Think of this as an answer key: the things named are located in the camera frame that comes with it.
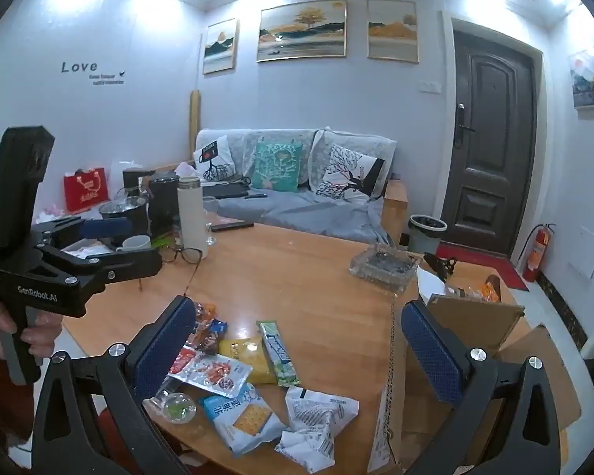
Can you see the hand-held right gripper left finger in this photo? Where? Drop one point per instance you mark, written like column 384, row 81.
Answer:
column 166, row 351

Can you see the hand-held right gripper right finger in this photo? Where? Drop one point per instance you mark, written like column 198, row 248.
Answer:
column 435, row 356

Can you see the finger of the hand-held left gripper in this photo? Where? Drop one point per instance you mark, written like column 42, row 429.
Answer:
column 128, row 262
column 104, row 227

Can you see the person's left hand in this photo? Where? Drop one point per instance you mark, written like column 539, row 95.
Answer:
column 47, row 336

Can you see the white ceramic cup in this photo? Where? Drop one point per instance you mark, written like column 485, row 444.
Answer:
column 136, row 243

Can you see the red gift bag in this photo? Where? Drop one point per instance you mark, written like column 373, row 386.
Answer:
column 85, row 190

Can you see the red spicy snack packet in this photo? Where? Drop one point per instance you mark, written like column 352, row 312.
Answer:
column 205, row 329

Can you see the red and white snack packet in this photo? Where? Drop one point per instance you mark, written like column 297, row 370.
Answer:
column 210, row 373

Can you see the clear jelly cup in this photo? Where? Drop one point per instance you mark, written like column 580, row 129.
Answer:
column 178, row 405

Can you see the black coffee machine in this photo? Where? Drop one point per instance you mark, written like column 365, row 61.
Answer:
column 136, row 180

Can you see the tortoiseshell eyeglasses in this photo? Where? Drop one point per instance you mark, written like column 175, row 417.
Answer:
column 185, row 257

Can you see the small blue snack packet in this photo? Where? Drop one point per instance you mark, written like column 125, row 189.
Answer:
column 218, row 327

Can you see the cardboard box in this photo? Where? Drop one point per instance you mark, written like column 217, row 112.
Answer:
column 480, row 316

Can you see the black electric kettle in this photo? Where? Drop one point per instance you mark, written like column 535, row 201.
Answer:
column 163, row 203

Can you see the white thermos bottle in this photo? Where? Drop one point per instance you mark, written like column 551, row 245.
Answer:
column 193, row 217

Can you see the yellow snack packet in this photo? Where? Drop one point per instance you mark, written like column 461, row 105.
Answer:
column 247, row 358

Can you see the orange snack packet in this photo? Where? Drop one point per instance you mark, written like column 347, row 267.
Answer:
column 487, row 289

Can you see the clear stemmed glass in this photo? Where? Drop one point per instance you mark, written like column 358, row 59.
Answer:
column 210, row 212

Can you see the blue cracker packet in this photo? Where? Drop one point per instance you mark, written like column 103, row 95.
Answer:
column 240, row 418

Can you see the glass ashtray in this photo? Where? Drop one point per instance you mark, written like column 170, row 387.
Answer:
column 383, row 267

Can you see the red doormat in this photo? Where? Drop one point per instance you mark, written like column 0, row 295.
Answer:
column 475, row 257

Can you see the black remote control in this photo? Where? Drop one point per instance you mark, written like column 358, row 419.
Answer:
column 232, row 226

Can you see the long green snack packet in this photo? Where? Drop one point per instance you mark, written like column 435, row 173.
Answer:
column 277, row 356

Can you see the grey trash bin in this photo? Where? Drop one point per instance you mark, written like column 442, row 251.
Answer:
column 425, row 235

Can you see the white cushion with black tree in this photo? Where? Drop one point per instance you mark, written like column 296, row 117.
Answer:
column 213, row 158

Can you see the white crumpled snack packet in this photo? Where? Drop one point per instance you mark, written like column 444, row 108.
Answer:
column 317, row 425

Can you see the wooden plank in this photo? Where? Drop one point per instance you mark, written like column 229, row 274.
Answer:
column 194, row 118

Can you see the red fire extinguisher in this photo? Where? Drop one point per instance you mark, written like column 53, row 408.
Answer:
column 537, row 255

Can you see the teal patterned cushion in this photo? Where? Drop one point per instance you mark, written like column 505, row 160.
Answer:
column 277, row 166

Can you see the grey blanket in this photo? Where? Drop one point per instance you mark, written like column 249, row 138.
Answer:
column 302, row 210

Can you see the grey sofa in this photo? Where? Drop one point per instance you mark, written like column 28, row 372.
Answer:
column 297, row 138

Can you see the small framed landscape painting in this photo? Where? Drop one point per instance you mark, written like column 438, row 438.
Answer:
column 220, row 47

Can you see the dark brown door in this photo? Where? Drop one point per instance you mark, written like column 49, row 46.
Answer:
column 490, row 143

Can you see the wide framed tree painting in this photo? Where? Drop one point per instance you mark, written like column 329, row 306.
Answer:
column 302, row 29

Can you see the unframed mountain canvas painting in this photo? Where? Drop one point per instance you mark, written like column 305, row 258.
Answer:
column 591, row 76

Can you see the framed golden hill painting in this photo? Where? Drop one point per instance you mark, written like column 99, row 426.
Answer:
column 392, row 29

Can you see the black wall lettering sticker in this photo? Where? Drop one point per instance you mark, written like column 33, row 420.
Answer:
column 91, row 72

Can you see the white wall panel cover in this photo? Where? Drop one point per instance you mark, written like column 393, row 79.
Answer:
column 586, row 252

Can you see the white light switch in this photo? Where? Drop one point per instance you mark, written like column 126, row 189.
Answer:
column 429, row 86

